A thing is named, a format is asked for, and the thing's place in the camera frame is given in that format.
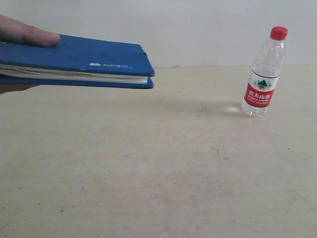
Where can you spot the person's open hand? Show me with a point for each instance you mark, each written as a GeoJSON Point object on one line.
{"type": "Point", "coordinates": [14, 31]}

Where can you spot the blue ring binder notebook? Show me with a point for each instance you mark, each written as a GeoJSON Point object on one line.
{"type": "Point", "coordinates": [77, 61]}

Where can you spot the clear water bottle red label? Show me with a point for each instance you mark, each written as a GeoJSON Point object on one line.
{"type": "Point", "coordinates": [265, 73]}

